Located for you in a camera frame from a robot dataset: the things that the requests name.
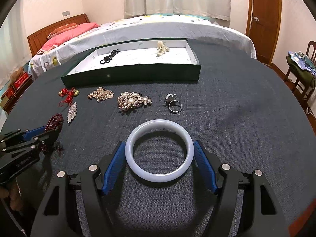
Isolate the wooden nightstand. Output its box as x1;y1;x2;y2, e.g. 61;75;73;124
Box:
0;75;34;115

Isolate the white sheer curtain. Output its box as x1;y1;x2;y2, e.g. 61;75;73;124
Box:
0;2;31;92

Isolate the bed with printed white sheet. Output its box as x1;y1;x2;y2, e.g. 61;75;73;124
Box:
28;13;257;77

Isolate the gold pearl brooch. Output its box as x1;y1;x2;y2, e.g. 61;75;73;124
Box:
117;91;152;114

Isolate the person's left hand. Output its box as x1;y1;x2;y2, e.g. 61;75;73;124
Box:
0;181;24;211

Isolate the wooden chair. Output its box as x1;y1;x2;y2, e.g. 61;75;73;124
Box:
285;41;316;102

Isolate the wooden headboard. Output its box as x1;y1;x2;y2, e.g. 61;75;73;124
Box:
27;13;90;57

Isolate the white cable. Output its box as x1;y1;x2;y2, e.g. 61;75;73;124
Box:
2;201;25;233

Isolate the silver flower ring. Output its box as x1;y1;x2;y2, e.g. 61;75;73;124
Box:
164;93;183;114

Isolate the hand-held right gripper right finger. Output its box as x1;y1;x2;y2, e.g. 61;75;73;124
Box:
193;139;289;237

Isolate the cream pearl jewelry piece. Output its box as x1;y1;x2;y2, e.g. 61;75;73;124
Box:
155;40;170;57

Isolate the wooden door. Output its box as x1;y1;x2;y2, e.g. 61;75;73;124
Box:
245;0;282;65

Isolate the clear crystal brooch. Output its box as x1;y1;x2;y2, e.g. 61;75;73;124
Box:
67;102;77;123

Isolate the red knot charm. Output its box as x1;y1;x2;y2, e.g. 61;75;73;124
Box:
58;87;80;107

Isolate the dark red bead bracelet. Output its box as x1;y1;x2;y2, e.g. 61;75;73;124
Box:
41;113;64;155

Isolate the blue cloth pile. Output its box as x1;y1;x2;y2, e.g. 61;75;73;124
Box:
288;51;316;71

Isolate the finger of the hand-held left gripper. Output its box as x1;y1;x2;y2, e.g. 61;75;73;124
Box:
0;130;60;154
0;126;47;144

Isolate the green box with white lining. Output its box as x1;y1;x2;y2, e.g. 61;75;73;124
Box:
61;38;201;87

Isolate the red box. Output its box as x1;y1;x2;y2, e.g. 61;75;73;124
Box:
10;71;30;89

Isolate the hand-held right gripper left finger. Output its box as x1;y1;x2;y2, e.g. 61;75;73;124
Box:
30;141;128;237

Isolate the white jade bangle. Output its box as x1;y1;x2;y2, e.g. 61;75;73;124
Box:
125;119;194;181

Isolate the pink pillow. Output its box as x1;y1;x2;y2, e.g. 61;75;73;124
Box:
39;22;100;51

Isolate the orange-brown pillow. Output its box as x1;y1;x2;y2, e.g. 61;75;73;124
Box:
47;23;79;39

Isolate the brown teddy bear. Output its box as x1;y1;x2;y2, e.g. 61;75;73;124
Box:
10;67;25;82

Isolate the green cloth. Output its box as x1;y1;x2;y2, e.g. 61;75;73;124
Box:
286;57;316;89

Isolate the gold chain jewelry piece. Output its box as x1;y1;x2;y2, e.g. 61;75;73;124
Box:
87;86;114;102

